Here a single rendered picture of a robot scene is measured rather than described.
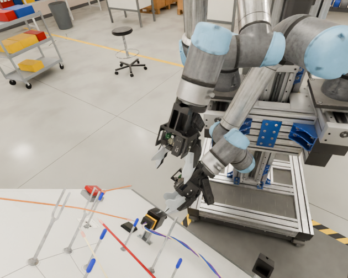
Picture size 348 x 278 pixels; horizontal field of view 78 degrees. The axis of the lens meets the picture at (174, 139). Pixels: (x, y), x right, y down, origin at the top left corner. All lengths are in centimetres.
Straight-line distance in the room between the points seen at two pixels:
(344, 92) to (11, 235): 116
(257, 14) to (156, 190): 173
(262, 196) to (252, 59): 140
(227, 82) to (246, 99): 29
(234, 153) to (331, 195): 171
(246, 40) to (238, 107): 28
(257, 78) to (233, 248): 137
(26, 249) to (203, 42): 50
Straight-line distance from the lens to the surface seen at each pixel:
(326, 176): 244
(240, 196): 179
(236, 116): 79
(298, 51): 66
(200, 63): 44
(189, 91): 44
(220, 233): 186
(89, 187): 78
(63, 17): 741
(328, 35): 64
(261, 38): 57
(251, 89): 76
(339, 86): 111
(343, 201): 233
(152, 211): 65
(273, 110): 114
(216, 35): 44
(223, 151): 67
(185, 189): 69
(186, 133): 47
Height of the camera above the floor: 171
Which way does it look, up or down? 43 degrees down
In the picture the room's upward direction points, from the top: 6 degrees counter-clockwise
